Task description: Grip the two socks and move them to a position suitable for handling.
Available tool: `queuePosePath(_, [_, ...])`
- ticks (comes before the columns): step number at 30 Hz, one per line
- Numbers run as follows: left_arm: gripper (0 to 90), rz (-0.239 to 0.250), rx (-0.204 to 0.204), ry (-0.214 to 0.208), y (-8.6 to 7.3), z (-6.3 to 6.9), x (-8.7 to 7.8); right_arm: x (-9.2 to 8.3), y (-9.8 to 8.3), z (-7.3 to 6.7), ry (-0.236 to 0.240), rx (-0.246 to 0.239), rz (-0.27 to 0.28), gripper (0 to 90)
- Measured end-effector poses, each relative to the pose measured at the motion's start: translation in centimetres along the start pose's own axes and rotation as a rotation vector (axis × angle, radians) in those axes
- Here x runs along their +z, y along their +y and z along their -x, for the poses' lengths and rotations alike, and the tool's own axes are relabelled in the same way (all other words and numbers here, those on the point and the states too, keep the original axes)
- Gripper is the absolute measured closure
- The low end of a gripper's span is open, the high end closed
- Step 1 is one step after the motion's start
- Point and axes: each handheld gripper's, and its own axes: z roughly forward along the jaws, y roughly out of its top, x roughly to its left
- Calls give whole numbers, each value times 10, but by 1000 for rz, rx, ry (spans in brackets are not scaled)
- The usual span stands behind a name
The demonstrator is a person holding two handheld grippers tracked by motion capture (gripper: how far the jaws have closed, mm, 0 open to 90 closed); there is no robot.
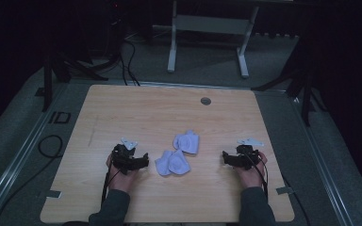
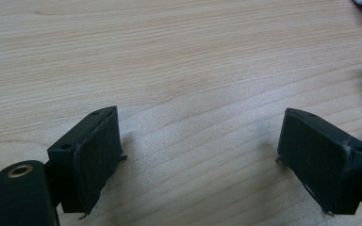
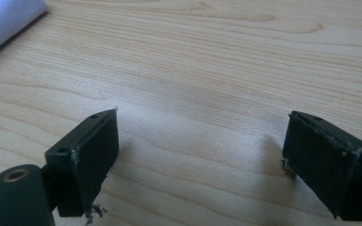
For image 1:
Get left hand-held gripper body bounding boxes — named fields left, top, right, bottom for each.
left=110, top=137, right=141, bottom=176

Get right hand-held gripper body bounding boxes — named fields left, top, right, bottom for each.
left=233, top=137, right=265, bottom=171

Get person's right hand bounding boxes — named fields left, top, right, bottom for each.
left=233, top=151, right=269, bottom=190

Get person's left hand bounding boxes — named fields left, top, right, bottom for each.
left=106, top=153, right=140, bottom=193

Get light blue sock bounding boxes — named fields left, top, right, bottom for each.
left=173, top=129, right=201, bottom=155
left=154, top=149, right=191, bottom=177

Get grey tape piece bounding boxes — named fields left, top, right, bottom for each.
left=275, top=186, right=296, bottom=196
left=45, top=189, right=63, bottom=200

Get black floor tape marking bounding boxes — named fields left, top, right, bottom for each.
left=47, top=110, right=73, bottom=125

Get black tripod stand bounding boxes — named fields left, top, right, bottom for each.
left=41, top=50, right=109, bottom=113
left=250, top=59, right=321, bottom=127

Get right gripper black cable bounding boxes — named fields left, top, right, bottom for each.
left=244, top=153, right=270, bottom=202

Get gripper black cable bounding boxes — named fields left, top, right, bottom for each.
left=244, top=153, right=270, bottom=202
left=101, top=163, right=121, bottom=205

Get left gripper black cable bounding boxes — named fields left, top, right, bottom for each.
left=101, top=163, right=121, bottom=205

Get metal floor rail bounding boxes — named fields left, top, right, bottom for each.
left=287, top=90, right=356, bottom=226
left=0, top=82, right=70, bottom=226

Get black looped floor cable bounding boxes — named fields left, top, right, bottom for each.
left=38, top=134, right=64, bottom=160

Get black floor cables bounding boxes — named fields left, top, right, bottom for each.
left=118, top=34, right=141, bottom=87

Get white metal table frame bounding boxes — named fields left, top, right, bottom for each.
left=152, top=0, right=260, bottom=79

